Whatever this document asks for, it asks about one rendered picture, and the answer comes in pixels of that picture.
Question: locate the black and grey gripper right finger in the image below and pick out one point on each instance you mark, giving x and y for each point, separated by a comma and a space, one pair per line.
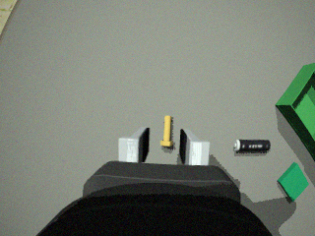
196, 151

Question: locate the yellow bolt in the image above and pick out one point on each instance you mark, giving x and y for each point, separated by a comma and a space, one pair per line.
166, 136

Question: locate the green three-compartment bin rack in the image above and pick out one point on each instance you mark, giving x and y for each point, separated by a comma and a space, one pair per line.
301, 95

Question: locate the black aa battery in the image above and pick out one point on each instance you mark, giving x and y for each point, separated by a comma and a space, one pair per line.
250, 145

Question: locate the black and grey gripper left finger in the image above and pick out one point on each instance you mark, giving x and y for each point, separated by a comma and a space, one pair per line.
129, 147

